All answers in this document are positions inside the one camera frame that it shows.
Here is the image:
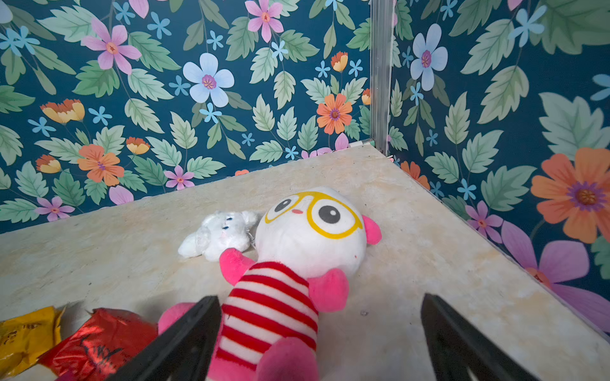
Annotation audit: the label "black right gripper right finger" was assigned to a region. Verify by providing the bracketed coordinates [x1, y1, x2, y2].
[420, 293, 537, 381]

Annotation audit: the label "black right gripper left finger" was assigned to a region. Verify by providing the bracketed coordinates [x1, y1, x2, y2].
[108, 296, 222, 381]

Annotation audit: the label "red foil tea bag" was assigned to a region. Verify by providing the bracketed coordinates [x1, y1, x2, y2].
[38, 308, 157, 380]

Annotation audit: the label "yellow tea bag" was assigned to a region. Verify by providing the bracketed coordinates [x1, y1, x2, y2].
[1, 306, 64, 379]

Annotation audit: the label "small white plush bunny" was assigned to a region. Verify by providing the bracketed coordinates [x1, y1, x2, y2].
[178, 211, 259, 262]

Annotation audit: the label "pink striped plush doll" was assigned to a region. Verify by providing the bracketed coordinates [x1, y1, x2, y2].
[156, 186, 383, 381]

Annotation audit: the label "aluminium corner post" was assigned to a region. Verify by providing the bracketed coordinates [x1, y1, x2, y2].
[370, 0, 394, 157]

